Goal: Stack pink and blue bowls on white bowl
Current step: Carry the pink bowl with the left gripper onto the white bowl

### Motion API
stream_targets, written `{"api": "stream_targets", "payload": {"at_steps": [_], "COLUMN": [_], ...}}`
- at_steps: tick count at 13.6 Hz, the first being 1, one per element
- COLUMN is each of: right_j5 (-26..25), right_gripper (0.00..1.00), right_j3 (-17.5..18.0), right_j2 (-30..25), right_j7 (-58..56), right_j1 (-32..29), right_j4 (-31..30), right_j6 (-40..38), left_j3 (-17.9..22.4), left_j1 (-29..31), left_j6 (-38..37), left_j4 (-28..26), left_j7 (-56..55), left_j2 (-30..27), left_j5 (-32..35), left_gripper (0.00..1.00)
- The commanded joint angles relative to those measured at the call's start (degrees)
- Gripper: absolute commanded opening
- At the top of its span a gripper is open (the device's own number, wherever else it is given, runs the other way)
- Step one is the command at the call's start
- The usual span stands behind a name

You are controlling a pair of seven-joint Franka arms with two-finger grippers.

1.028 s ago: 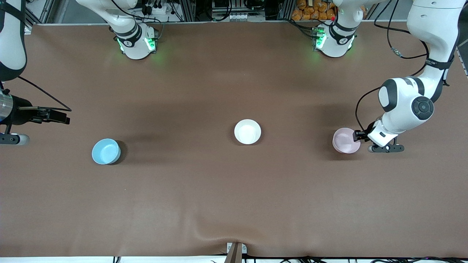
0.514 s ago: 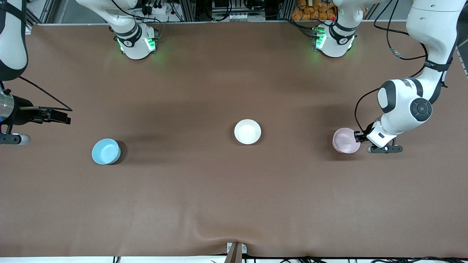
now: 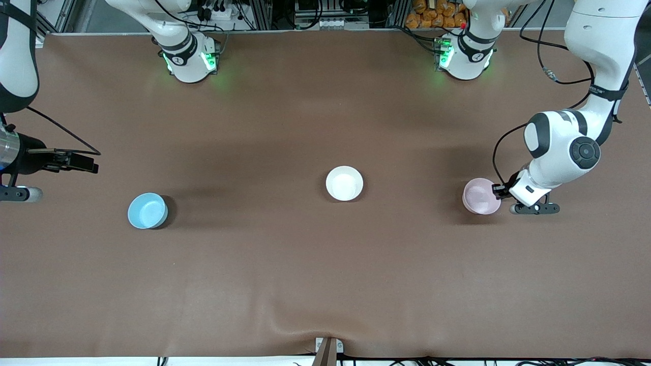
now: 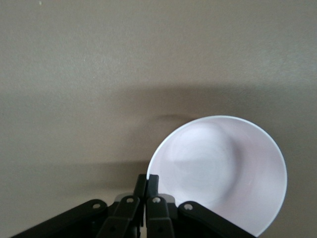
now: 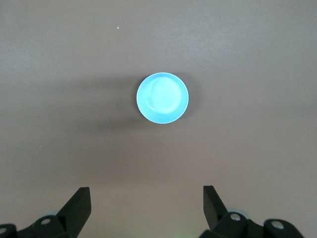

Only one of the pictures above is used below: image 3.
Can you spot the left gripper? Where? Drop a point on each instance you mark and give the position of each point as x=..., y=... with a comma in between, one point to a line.
x=500, y=191

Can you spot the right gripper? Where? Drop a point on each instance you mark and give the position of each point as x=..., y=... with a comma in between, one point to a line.
x=31, y=154

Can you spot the pink bowl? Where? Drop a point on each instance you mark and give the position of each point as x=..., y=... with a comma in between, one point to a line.
x=478, y=195

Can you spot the blue bowl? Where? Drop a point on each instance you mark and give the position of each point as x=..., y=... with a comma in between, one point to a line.
x=146, y=211

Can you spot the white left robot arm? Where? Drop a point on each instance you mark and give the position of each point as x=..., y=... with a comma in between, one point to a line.
x=605, y=40

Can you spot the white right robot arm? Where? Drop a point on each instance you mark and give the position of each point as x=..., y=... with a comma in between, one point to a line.
x=185, y=66

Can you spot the white bowl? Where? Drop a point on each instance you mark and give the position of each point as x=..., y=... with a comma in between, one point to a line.
x=344, y=184

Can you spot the orange food pile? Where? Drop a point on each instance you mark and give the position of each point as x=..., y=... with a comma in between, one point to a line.
x=432, y=15

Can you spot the brown table cover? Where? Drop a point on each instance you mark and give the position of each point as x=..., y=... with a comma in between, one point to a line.
x=325, y=279

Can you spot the white power strip with plugs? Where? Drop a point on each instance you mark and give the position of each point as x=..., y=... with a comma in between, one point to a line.
x=216, y=12

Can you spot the small white socket strip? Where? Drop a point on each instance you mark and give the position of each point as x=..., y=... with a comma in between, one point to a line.
x=335, y=24

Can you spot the aluminium frame profile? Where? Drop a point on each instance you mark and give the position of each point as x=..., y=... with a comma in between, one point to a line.
x=397, y=12
x=263, y=12
x=63, y=15

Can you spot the metal bracket plate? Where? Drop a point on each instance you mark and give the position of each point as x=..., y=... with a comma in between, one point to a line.
x=339, y=347

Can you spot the grey camera pole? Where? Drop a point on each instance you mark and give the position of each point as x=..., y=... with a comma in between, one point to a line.
x=325, y=357

